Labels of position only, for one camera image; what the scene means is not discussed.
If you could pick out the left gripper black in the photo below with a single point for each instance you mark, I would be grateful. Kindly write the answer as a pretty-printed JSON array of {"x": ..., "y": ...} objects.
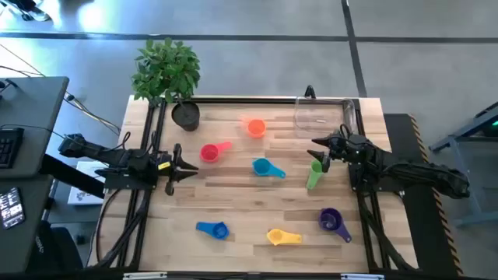
[{"x": 168, "y": 171}]

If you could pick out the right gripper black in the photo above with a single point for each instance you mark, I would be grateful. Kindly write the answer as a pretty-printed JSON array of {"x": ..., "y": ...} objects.
[{"x": 348, "y": 149}]

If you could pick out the green measuring cup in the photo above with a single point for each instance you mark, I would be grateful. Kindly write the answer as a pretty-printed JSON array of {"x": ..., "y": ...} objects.
[{"x": 313, "y": 177}]

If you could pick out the red measuring cup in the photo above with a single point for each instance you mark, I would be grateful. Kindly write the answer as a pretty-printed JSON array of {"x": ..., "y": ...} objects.
[{"x": 210, "y": 152}]

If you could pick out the teal measuring cup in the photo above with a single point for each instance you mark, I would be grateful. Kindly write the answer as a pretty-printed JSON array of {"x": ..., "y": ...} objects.
[{"x": 262, "y": 167}]

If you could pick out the blue measuring cup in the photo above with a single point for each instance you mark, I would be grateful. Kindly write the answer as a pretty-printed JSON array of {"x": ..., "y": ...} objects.
[{"x": 218, "y": 230}]

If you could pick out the orange measuring cup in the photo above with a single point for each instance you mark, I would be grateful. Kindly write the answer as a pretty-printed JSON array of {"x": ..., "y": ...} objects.
[{"x": 257, "y": 128}]

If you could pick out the purple measuring cup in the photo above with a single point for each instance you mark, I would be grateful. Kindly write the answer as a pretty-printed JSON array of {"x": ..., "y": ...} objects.
[{"x": 330, "y": 219}]

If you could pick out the yellow measuring cup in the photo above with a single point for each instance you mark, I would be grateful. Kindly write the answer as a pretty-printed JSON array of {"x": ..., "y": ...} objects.
[{"x": 278, "y": 236}]

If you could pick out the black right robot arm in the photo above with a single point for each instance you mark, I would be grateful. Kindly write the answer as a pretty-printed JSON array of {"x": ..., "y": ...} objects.
[{"x": 420, "y": 175}]

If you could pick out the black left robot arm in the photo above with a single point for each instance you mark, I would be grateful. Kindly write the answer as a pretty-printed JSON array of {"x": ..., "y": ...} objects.
[{"x": 116, "y": 157}]

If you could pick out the clear plastic basket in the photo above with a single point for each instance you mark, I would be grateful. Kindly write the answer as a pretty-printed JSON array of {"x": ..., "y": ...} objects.
[{"x": 323, "y": 120}]

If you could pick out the black clip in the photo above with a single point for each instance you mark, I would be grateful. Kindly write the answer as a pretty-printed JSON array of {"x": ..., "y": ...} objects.
[{"x": 309, "y": 92}]

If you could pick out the green potted plant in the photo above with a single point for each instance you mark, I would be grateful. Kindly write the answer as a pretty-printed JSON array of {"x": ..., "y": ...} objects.
[{"x": 167, "y": 70}]

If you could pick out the white paper box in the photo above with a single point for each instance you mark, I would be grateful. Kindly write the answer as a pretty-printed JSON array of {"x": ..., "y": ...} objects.
[{"x": 83, "y": 196}]

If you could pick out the black desk support beam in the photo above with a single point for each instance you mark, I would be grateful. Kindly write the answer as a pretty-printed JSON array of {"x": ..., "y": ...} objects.
[{"x": 70, "y": 175}]

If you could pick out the black hazard-striped mat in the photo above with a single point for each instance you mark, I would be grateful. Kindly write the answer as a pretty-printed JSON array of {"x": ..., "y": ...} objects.
[{"x": 424, "y": 241}]

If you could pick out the black office chair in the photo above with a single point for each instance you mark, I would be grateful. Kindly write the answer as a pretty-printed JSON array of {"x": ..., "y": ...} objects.
[{"x": 50, "y": 249}]

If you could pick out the grey desk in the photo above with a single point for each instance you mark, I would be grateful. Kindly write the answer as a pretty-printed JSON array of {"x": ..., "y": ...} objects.
[
  {"x": 35, "y": 109},
  {"x": 31, "y": 241}
]

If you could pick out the black keyboard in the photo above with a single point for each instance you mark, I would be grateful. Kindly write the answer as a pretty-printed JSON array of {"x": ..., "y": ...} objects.
[{"x": 8, "y": 148}]

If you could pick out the black smartphone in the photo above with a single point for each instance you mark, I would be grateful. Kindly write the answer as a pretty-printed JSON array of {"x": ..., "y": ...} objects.
[{"x": 11, "y": 208}]

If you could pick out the black grey equipment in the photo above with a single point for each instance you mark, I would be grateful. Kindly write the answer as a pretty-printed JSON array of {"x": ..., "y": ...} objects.
[{"x": 27, "y": 9}]

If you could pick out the silver bracket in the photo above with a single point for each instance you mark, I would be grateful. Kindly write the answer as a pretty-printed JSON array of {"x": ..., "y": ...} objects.
[
  {"x": 144, "y": 275},
  {"x": 362, "y": 277}
]

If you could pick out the blue-grey metal table frame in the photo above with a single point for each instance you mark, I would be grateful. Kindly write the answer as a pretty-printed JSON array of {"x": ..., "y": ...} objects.
[{"x": 463, "y": 136}]

